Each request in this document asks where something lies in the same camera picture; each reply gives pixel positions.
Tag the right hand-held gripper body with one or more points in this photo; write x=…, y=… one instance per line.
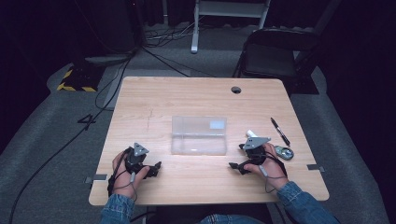
x=254, y=152

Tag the grey tape strip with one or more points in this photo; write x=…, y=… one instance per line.
x=97, y=178
x=315, y=167

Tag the small round green tape measure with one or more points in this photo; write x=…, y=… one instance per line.
x=285, y=153

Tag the clear plastic box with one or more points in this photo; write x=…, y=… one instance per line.
x=199, y=137

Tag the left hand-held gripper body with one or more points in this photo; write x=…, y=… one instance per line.
x=135, y=160

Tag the person's legs in jeans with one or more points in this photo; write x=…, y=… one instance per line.
x=230, y=219

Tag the yellow black striped base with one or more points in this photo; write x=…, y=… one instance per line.
x=77, y=83

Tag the person's left hand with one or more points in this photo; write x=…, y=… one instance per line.
x=123, y=180

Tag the black folding chair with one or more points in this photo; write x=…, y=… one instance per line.
x=271, y=59

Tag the person's right hand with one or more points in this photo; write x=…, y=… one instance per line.
x=274, y=172

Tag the black marker pen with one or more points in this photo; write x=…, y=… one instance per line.
x=279, y=130

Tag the white metal desk frame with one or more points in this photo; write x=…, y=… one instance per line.
x=195, y=37

